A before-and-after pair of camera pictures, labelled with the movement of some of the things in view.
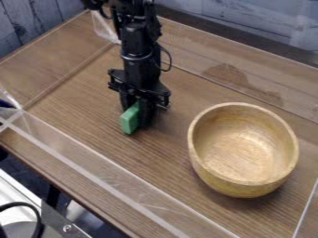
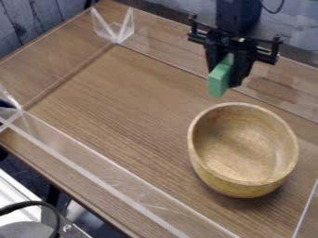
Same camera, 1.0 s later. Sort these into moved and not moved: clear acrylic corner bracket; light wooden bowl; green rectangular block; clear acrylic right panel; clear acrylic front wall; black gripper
Moved: green rectangular block; black gripper
Not moved: clear acrylic right panel; light wooden bowl; clear acrylic corner bracket; clear acrylic front wall
